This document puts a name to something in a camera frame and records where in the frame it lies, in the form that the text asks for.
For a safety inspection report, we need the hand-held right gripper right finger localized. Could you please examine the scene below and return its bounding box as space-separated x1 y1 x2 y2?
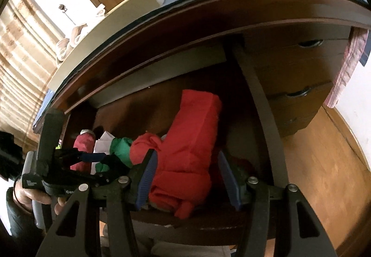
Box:
217 150 338 257

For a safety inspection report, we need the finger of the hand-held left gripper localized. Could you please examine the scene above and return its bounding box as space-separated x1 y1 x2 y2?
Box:
86 155 131 185
55 148 108 163

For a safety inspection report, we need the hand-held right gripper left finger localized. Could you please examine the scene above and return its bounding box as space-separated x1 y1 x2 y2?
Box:
36 148 158 257

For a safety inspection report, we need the maroon underwear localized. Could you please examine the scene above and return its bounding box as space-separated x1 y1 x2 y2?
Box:
70 129 97 173

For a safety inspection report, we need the green underwear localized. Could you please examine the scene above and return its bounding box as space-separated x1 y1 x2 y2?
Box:
94 137 134 174

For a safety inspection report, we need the bright red underwear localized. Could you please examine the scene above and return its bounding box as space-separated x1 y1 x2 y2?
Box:
130 89 222 218

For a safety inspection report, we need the wide wooden desk drawer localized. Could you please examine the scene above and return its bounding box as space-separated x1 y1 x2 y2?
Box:
65 41 290 243

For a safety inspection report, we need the shallow beige tray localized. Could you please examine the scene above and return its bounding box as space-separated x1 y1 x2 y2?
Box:
48 0 171 92

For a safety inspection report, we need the person's left forearm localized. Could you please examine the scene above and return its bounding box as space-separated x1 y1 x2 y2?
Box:
6 187 37 246

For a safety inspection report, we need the person's left hand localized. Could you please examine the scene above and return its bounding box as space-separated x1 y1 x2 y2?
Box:
14 179 67 216

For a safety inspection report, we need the white paper stack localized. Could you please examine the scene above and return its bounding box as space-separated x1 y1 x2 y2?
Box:
92 130 116 175

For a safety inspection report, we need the person's grey trouser leg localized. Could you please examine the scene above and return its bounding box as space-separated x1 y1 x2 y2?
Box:
100 221 232 257

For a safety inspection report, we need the patterned beige curtain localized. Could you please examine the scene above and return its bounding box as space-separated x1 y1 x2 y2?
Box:
0 0 64 136

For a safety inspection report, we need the pink striped cloth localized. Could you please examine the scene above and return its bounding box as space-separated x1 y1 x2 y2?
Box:
323 29 370 108

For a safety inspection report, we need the dark wooden desk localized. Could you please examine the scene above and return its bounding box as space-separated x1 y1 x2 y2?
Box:
33 0 371 246

